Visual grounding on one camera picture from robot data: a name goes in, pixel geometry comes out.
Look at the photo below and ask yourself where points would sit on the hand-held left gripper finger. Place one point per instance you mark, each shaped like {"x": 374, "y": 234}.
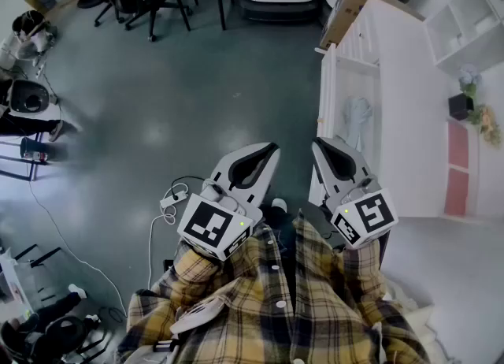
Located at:
{"x": 224, "y": 165}
{"x": 267, "y": 177}

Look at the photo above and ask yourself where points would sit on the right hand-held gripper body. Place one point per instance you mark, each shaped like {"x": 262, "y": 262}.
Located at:
{"x": 370, "y": 212}

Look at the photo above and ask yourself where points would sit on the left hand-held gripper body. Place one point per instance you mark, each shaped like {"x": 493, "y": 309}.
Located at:
{"x": 206, "y": 224}

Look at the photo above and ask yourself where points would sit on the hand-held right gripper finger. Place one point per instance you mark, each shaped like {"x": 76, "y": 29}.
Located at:
{"x": 321, "y": 169}
{"x": 354, "y": 157}

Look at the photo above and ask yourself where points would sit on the light blue umbrella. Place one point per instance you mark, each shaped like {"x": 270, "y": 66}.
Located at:
{"x": 357, "y": 118}

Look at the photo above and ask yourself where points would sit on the person's right forearm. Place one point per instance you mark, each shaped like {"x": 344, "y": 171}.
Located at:
{"x": 360, "y": 264}

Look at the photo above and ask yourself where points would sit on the person's left forearm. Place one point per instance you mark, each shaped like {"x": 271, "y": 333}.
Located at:
{"x": 197, "y": 268}

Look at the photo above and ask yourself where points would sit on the white desk with drawer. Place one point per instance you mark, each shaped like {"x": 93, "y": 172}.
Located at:
{"x": 413, "y": 118}

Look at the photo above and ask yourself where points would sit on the person's grey shoe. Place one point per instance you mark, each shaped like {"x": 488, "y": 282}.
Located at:
{"x": 279, "y": 203}

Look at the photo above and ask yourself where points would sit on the white power strip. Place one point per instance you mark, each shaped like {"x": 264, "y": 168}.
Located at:
{"x": 173, "y": 199}

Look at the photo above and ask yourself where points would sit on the pink panel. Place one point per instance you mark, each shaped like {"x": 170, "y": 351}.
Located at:
{"x": 456, "y": 191}
{"x": 462, "y": 145}

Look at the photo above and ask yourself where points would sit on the white chest-mounted device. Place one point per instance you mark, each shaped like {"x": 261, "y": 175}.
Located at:
{"x": 197, "y": 315}

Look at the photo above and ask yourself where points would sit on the yellow plaid shirt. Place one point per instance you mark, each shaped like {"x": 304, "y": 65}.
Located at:
{"x": 315, "y": 307}

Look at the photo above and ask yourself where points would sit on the black flower pot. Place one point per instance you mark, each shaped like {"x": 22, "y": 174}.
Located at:
{"x": 460, "y": 107}

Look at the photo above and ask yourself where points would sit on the yellow flowers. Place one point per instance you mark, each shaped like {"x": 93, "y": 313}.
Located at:
{"x": 488, "y": 122}

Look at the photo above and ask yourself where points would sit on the pale blue flowers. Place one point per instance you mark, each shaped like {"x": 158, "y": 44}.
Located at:
{"x": 470, "y": 79}

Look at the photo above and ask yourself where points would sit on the flat cardboard box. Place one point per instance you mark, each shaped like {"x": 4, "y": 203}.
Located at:
{"x": 346, "y": 15}

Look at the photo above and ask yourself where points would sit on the white shelf unit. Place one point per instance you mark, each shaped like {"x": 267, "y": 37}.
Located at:
{"x": 468, "y": 19}

